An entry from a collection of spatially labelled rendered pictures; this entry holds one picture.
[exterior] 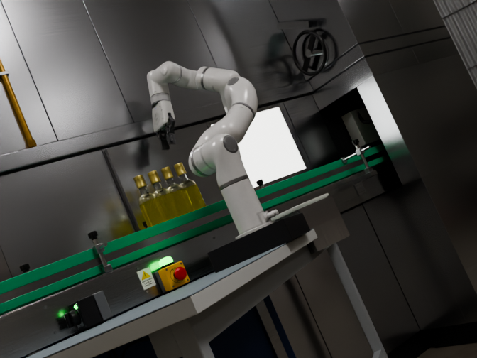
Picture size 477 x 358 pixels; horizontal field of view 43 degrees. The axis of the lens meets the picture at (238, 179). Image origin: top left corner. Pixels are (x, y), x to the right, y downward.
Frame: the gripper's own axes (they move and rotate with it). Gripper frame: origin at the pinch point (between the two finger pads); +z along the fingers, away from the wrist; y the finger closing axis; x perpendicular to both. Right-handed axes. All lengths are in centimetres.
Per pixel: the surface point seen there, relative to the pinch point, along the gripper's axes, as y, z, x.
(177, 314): 95, 69, -55
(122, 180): -11.7, 10.5, -15.1
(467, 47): -68, -109, 312
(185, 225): 13.7, 35.1, -6.2
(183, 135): -12.1, -7.9, 14.0
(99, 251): 17, 42, -38
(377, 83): 21, -20, 95
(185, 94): -15.2, -27.5, 20.3
